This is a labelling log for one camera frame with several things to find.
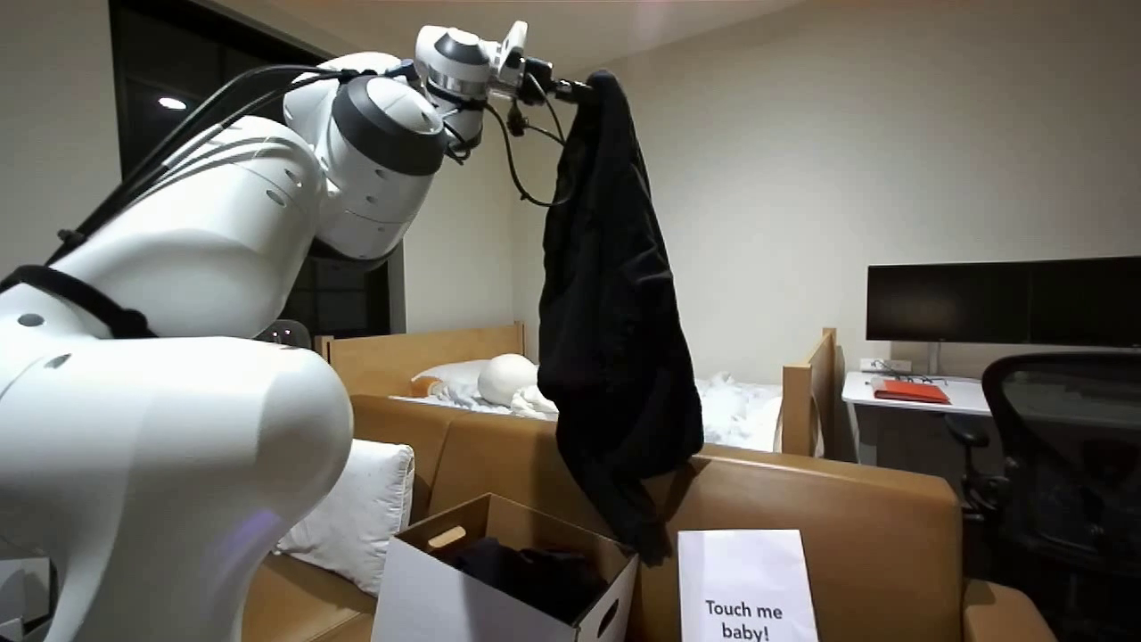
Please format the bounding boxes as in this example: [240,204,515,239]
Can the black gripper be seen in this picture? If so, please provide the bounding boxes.
[515,53,596,110]

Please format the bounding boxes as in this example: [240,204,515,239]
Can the black cloth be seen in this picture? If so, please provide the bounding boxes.
[535,70,707,568]

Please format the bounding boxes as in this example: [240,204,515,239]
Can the dark navy cloth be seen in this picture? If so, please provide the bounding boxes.
[456,534,614,623]

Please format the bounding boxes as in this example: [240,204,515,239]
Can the white cardboard box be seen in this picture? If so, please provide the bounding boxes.
[369,491,640,642]

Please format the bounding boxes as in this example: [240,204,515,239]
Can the brown leather sofa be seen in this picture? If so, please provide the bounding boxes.
[241,389,1061,642]

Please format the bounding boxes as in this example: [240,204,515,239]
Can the dark window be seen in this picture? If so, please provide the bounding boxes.
[105,0,411,342]

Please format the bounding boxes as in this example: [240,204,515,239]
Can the round white pillow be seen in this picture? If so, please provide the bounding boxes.
[472,349,540,410]

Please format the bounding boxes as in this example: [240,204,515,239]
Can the white rumpled bedding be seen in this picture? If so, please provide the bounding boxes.
[405,354,790,458]

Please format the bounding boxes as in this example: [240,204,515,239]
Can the red flat item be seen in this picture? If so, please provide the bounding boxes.
[871,374,954,410]

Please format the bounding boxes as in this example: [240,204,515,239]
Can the white dotted square pillow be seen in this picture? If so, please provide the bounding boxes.
[274,439,421,594]

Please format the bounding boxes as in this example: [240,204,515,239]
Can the white desk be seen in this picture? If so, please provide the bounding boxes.
[837,366,998,469]

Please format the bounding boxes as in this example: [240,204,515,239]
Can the black computer monitor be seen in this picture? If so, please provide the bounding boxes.
[861,253,1141,349]

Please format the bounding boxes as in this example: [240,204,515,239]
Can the white paper sign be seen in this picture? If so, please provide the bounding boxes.
[672,525,823,642]

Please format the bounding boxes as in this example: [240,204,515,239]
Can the black office chair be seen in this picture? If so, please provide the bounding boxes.
[943,349,1141,642]

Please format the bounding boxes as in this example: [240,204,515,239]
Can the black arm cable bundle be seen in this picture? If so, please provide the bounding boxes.
[47,62,361,269]

